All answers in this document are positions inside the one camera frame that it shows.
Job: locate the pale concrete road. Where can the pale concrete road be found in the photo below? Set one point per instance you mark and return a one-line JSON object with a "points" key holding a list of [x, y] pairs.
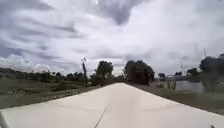
{"points": [[113, 110]]}

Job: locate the grass verge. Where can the grass verge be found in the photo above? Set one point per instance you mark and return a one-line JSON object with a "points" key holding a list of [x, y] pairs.
{"points": [[33, 91]]}

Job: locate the distant tree line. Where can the distant tree line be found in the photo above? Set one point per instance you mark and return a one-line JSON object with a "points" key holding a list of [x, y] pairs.
{"points": [[40, 76]]}

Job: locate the grass strip with bushes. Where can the grass strip with bushes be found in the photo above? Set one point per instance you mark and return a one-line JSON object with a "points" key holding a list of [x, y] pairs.
{"points": [[196, 98]]}

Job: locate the pole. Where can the pole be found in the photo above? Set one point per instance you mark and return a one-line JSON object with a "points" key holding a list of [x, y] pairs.
{"points": [[84, 71]]}

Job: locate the dark round tree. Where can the dark round tree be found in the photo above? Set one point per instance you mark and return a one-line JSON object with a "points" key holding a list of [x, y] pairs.
{"points": [[104, 70]]}

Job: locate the dark broad tree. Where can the dark broad tree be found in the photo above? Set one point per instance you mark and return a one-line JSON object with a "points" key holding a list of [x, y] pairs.
{"points": [[139, 72]]}

